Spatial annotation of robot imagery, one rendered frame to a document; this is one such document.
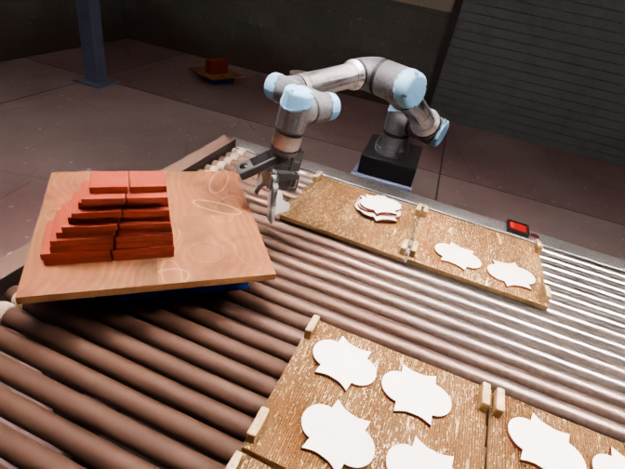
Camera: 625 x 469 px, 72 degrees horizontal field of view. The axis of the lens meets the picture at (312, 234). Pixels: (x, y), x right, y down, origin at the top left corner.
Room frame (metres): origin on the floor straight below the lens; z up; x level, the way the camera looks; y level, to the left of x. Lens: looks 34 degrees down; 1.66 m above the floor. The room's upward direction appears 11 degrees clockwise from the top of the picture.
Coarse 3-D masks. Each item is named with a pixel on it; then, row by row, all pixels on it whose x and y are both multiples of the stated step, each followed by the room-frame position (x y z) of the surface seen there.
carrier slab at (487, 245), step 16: (432, 224) 1.30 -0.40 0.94; (448, 224) 1.32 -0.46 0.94; (464, 224) 1.34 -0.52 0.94; (416, 240) 1.17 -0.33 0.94; (432, 240) 1.19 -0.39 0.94; (448, 240) 1.21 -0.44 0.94; (464, 240) 1.23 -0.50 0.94; (480, 240) 1.25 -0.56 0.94; (496, 240) 1.27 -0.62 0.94; (512, 240) 1.30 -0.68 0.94; (416, 256) 1.08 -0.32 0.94; (432, 256) 1.10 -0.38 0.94; (480, 256) 1.15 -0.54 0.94; (496, 256) 1.17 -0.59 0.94; (512, 256) 1.19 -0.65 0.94; (528, 256) 1.21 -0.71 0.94; (448, 272) 1.04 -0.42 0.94; (464, 272) 1.05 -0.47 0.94; (480, 272) 1.07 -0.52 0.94; (496, 288) 1.00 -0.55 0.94; (512, 288) 1.02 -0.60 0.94; (544, 304) 0.97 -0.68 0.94
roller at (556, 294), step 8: (248, 192) 1.32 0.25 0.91; (264, 192) 1.32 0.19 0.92; (288, 200) 1.30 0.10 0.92; (552, 288) 1.08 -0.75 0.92; (552, 296) 1.06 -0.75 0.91; (560, 296) 1.06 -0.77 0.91; (568, 296) 1.06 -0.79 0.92; (576, 304) 1.04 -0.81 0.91; (584, 304) 1.04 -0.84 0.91; (592, 304) 1.04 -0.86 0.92; (600, 304) 1.05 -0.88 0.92; (600, 312) 1.02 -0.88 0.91; (608, 312) 1.02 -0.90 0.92; (616, 312) 1.02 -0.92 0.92; (624, 320) 1.01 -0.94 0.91
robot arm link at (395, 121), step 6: (390, 108) 1.80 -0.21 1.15; (390, 114) 1.79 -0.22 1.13; (396, 114) 1.77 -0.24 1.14; (402, 114) 1.76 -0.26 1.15; (390, 120) 1.79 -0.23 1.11; (396, 120) 1.77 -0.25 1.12; (402, 120) 1.75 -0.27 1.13; (408, 120) 1.74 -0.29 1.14; (384, 126) 1.82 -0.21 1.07; (390, 126) 1.78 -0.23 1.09; (396, 126) 1.77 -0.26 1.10; (402, 126) 1.75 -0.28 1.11; (390, 132) 1.78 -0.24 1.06; (396, 132) 1.77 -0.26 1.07; (402, 132) 1.77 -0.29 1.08
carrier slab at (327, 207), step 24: (312, 192) 1.36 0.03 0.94; (336, 192) 1.39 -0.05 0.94; (360, 192) 1.43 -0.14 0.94; (288, 216) 1.17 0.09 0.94; (312, 216) 1.20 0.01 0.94; (336, 216) 1.22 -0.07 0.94; (360, 216) 1.26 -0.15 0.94; (408, 216) 1.32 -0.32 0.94; (360, 240) 1.11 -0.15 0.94; (384, 240) 1.14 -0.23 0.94
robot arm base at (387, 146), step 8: (384, 136) 1.80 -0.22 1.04; (392, 136) 1.77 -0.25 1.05; (400, 136) 1.77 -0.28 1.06; (408, 136) 1.81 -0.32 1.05; (376, 144) 1.82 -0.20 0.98; (384, 144) 1.78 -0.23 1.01; (392, 144) 1.77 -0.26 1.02; (400, 144) 1.78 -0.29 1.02; (408, 144) 1.82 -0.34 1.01; (384, 152) 1.77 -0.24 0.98; (392, 152) 1.76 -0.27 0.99; (400, 152) 1.78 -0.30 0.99
